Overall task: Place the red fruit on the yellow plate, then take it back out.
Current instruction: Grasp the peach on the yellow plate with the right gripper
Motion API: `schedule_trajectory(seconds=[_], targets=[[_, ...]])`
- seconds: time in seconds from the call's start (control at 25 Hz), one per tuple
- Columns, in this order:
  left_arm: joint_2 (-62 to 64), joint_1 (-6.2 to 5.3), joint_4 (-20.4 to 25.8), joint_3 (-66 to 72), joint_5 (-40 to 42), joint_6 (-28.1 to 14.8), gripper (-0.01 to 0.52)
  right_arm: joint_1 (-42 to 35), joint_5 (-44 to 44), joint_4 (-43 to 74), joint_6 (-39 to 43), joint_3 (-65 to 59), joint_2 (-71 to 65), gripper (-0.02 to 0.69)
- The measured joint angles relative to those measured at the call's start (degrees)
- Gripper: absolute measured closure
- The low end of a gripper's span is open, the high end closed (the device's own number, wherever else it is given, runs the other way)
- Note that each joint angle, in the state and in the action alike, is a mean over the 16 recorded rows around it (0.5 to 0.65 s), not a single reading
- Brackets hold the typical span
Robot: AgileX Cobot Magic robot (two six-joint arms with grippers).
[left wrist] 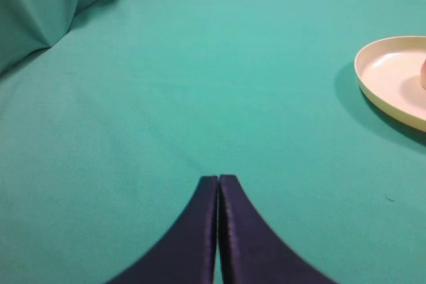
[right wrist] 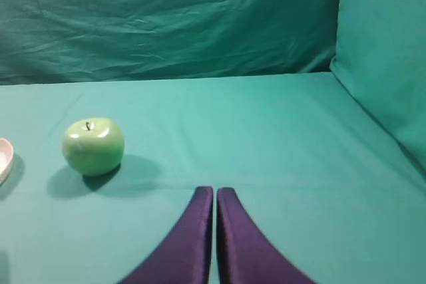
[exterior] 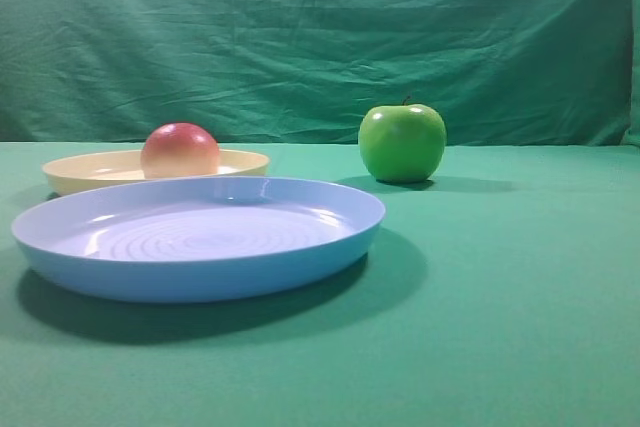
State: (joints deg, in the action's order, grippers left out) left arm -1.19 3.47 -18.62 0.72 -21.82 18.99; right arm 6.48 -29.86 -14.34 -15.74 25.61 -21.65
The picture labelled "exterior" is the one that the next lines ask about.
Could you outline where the round red-yellow bread bun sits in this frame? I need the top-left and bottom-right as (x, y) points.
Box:
(140, 123), (220, 179)

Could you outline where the blue plastic plate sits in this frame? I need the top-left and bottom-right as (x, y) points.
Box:
(11, 176), (386, 303)

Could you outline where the yellow plastic plate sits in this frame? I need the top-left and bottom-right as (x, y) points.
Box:
(42, 149), (270, 196)

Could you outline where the green apple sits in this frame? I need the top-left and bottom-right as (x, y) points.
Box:
(358, 99), (447, 184)

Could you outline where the green table cloth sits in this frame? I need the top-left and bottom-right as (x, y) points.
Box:
(1, 143), (639, 426)

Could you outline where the green backdrop cloth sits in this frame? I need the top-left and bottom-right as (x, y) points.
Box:
(1, 0), (639, 145)

